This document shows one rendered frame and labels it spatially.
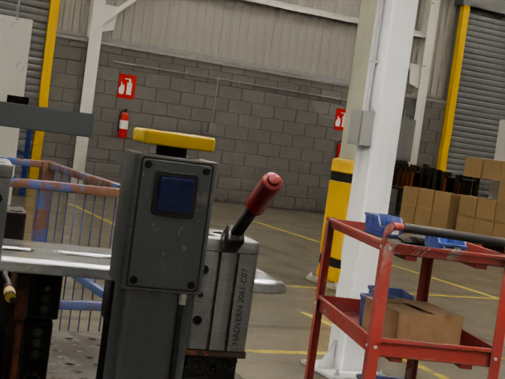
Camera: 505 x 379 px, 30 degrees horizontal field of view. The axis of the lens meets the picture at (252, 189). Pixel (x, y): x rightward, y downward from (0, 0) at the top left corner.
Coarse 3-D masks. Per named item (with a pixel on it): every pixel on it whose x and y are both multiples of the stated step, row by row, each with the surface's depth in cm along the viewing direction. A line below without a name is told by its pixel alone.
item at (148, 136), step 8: (136, 128) 81; (136, 136) 80; (144, 136) 77; (152, 136) 77; (160, 136) 77; (168, 136) 77; (176, 136) 77; (184, 136) 77; (192, 136) 78; (200, 136) 78; (160, 144) 77; (168, 144) 77; (176, 144) 77; (184, 144) 77; (192, 144) 78; (200, 144) 78; (208, 144) 78; (160, 152) 79; (168, 152) 79; (176, 152) 79; (184, 152) 80
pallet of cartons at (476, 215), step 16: (480, 160) 1428; (496, 160) 1400; (480, 176) 1425; (496, 176) 1397; (464, 208) 1448; (480, 208) 1418; (496, 208) 1389; (464, 224) 1445; (480, 224) 1415; (496, 224) 1388
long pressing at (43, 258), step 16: (16, 240) 117; (16, 256) 102; (32, 256) 106; (48, 256) 107; (64, 256) 109; (80, 256) 110; (96, 256) 114; (32, 272) 102; (48, 272) 102; (64, 272) 103; (80, 272) 103; (96, 272) 104; (256, 272) 117; (256, 288) 109; (272, 288) 110
